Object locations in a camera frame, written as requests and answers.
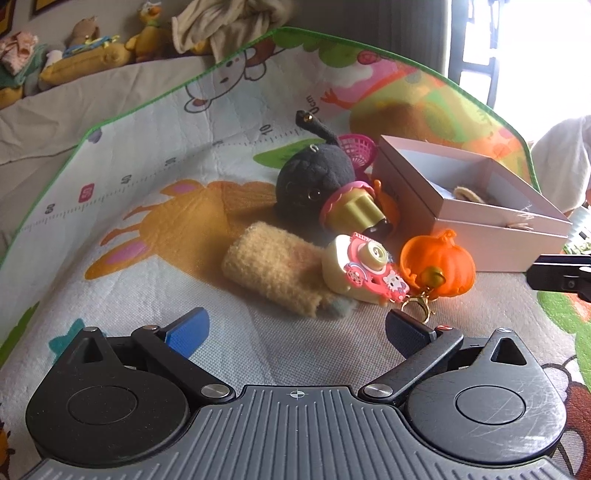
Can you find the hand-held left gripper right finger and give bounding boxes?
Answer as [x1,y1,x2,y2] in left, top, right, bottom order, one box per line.
[360,309,532,407]

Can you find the pink plastic toy basket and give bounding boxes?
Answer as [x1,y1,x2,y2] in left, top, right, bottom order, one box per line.
[338,133,377,181]

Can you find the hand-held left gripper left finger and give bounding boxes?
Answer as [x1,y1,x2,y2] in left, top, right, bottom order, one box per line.
[69,308,236,404]

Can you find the printed children's play mat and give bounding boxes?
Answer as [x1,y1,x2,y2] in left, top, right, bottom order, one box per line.
[0,27,591,480]

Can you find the grey bed cover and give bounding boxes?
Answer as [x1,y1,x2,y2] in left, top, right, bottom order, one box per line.
[0,54,218,250]

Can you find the pink folded clothes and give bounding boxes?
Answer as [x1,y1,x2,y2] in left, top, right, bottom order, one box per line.
[0,31,40,73]

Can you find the yellow pillow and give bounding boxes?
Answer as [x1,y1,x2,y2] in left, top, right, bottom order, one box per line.
[39,41,136,86]
[0,84,25,110]

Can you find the beige crumpled cloth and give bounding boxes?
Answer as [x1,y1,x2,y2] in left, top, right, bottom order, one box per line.
[172,0,279,64]

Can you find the yellow fuzzy pouch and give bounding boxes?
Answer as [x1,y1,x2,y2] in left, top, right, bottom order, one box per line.
[221,222,357,319]

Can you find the green folded cloth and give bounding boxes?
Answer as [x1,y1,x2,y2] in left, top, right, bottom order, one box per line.
[0,46,49,95]

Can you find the pink frosted cupcake toy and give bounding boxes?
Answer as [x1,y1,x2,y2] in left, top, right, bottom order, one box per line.
[322,180,393,241]

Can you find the yellow duck plush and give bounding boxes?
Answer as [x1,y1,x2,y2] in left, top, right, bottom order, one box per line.
[124,0,175,64]

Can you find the pink cardboard box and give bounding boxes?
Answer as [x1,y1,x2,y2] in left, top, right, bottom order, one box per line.
[372,135,573,272]

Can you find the orange plastic toy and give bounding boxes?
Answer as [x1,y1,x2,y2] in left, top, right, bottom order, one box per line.
[372,178,400,232]

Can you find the dark window frame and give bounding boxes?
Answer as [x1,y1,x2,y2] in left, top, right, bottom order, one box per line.
[445,0,509,108]

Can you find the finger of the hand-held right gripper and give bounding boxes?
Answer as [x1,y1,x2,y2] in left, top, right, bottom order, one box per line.
[526,254,591,304]

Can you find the black cat plush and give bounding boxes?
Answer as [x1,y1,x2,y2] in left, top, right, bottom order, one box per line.
[273,111,358,227]

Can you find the tan plush item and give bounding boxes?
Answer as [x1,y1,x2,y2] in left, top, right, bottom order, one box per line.
[450,185,490,204]

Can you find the brown bear plush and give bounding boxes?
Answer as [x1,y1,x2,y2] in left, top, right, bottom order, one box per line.
[69,16,101,48]

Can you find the orange pumpkin keychain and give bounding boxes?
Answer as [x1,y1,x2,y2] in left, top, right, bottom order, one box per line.
[399,229,476,325]

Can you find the person's white clothing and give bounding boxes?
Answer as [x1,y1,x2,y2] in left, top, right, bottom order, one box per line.
[531,117,591,213]

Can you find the pink and cream toy camera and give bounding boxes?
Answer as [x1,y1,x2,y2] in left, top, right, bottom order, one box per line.
[322,232,411,305]

